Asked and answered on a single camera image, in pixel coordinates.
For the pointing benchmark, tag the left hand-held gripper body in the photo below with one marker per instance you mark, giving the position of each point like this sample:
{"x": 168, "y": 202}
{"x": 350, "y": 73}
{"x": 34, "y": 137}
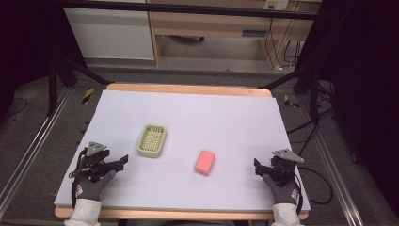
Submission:
{"x": 94, "y": 158}

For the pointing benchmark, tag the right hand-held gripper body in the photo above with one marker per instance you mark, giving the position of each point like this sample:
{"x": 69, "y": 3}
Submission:
{"x": 284, "y": 168}

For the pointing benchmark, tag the beige slotted soap dish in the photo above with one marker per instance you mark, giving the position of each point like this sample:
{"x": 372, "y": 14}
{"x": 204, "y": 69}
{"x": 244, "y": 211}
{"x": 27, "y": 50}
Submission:
{"x": 152, "y": 140}

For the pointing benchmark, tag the pink soap bar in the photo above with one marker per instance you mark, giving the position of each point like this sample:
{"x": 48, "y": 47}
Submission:
{"x": 204, "y": 162}

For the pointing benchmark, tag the person's right hand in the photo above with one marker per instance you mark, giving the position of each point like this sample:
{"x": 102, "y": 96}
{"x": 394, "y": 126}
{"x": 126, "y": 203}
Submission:
{"x": 285, "y": 194}

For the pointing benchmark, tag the person's left hand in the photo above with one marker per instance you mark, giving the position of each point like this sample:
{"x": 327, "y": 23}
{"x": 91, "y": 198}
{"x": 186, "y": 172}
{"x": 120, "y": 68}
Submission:
{"x": 91, "y": 190}

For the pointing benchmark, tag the yellow black tape strip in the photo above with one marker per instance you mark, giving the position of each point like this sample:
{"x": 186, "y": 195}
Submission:
{"x": 290, "y": 102}
{"x": 88, "y": 95}

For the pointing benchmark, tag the black metal stand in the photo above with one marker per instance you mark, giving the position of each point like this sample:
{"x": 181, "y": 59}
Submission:
{"x": 52, "y": 84}
{"x": 313, "y": 94}

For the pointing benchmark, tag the white foam mat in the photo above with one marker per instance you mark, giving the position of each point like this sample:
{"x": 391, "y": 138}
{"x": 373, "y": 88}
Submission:
{"x": 194, "y": 119}

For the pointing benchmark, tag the wooden table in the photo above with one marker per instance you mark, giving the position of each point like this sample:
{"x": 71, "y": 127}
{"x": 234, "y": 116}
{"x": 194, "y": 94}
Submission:
{"x": 188, "y": 89}

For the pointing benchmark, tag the black curtain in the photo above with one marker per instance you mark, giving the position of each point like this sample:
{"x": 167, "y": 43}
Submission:
{"x": 363, "y": 78}
{"x": 25, "y": 37}

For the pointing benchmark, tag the white cabinet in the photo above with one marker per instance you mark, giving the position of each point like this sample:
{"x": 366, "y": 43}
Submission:
{"x": 109, "y": 34}

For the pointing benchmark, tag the wooden desk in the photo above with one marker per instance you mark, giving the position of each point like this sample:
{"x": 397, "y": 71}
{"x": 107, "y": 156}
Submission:
{"x": 219, "y": 25}

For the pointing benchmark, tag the metal floor rail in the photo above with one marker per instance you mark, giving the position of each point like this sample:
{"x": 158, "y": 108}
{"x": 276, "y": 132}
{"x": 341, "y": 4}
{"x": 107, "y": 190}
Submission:
{"x": 329, "y": 169}
{"x": 34, "y": 147}

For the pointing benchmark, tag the white wall socket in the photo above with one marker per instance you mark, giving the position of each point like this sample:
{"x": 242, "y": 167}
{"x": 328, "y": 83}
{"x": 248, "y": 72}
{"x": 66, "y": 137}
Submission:
{"x": 276, "y": 4}

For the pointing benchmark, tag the black horizontal frame bar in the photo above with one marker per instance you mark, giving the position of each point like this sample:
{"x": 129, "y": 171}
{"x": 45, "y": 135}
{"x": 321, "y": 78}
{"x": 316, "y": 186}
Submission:
{"x": 188, "y": 10}

